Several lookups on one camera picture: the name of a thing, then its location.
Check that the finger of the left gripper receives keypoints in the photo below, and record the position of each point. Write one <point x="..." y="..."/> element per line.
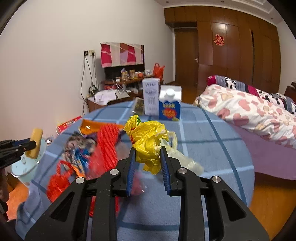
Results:
<point x="25" y="147"/>
<point x="13" y="143"/>

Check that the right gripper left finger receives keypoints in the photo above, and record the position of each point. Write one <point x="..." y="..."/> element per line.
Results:
<point x="67" y="217"/>

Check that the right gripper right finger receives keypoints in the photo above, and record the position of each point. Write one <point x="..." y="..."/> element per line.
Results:
<point x="209" y="207"/>

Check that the yellow sponge block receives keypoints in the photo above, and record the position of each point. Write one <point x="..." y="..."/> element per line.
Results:
<point x="36" y="136"/>

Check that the red mesh net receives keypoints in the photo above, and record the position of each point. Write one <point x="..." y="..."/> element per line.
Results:
<point x="104" y="158"/>

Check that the colourful wrapper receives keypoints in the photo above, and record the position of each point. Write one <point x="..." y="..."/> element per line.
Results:
<point x="78" y="150"/>

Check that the orange foil wrapper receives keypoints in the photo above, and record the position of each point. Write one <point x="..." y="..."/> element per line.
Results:
<point x="88" y="127"/>

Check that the red plastic bag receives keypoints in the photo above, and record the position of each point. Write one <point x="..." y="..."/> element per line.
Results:
<point x="59" y="182"/>

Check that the light blue trash bin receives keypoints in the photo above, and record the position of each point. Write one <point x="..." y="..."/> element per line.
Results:
<point x="25" y="169"/>

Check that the person left hand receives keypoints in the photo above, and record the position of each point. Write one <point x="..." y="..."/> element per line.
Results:
<point x="4" y="193"/>

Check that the pale yellow plastic bag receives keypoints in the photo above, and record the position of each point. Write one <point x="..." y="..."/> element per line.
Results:
<point x="187" y="162"/>

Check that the red cardboard box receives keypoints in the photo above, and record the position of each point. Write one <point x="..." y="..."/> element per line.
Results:
<point x="63" y="126"/>

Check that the blue checkered table cloth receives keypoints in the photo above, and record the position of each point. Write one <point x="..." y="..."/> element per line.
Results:
<point x="206" y="145"/>

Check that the dark snack packet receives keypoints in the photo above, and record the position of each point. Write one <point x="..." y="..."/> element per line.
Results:
<point x="138" y="106"/>

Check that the white box on cabinet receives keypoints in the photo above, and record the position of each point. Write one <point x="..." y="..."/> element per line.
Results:
<point x="104" y="96"/>

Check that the blue white milk carton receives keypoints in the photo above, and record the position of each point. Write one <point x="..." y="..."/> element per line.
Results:
<point x="170" y="98"/>

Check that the wooden tv cabinet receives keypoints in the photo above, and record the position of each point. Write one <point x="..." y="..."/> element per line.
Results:
<point x="125" y="91"/>

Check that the tall white carton box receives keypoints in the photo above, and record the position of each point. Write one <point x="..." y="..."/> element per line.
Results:
<point x="151" y="96"/>

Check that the orange plastic bag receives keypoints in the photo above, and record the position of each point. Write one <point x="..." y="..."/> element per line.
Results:
<point x="158" y="71"/>

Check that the white mug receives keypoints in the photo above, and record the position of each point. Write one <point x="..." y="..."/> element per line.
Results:
<point x="148" y="72"/>

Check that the pink patchwork cover cloth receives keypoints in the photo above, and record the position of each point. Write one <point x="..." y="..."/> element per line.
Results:
<point x="115" y="54"/>

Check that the cow pattern pillow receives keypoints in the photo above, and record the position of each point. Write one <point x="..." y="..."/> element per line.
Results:
<point x="275" y="98"/>

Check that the wooden door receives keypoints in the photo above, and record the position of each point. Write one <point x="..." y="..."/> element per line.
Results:
<point x="186" y="55"/>

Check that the wooden wardrobe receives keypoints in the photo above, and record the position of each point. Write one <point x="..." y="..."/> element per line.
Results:
<point x="251" y="53"/>

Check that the wall power socket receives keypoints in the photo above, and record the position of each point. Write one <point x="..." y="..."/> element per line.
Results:
<point x="89" y="53"/>

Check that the red paper wall decoration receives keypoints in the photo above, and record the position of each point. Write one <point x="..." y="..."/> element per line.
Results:
<point x="219" y="40"/>

